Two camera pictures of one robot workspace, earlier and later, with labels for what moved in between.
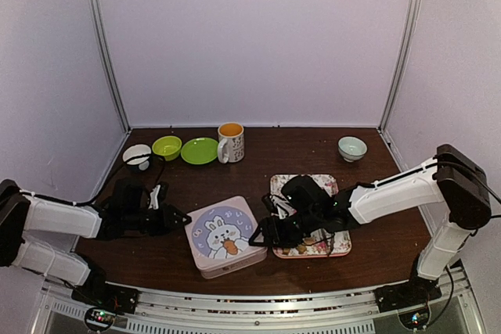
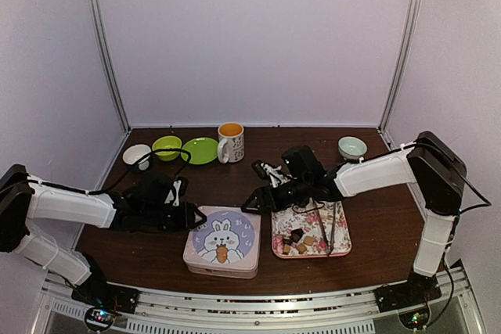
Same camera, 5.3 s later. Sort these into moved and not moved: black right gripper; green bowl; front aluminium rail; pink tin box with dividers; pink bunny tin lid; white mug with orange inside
Moved: black right gripper; pink tin box with dividers
Not moved: pink bunny tin lid; front aluminium rail; green bowl; white mug with orange inside
